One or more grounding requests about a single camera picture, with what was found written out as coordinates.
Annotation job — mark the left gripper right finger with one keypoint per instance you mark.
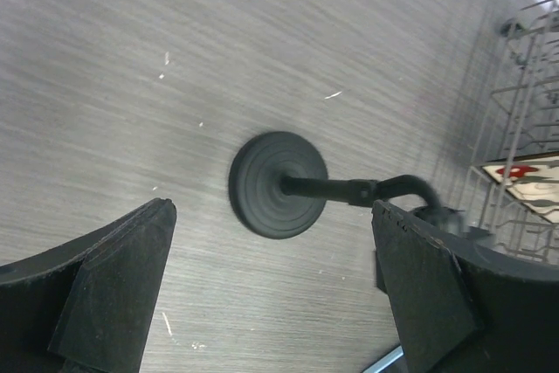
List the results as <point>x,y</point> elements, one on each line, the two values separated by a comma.
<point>461,307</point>

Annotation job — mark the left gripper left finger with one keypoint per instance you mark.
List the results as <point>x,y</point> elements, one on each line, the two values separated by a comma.
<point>87,305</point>

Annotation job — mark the black phone stand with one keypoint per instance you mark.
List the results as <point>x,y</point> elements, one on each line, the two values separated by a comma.
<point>278,187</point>

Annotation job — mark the floral square plate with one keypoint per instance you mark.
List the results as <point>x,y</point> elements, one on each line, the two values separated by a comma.
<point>532,180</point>

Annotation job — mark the grey wire dish rack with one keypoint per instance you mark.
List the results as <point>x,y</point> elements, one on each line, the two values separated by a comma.
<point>516,114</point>

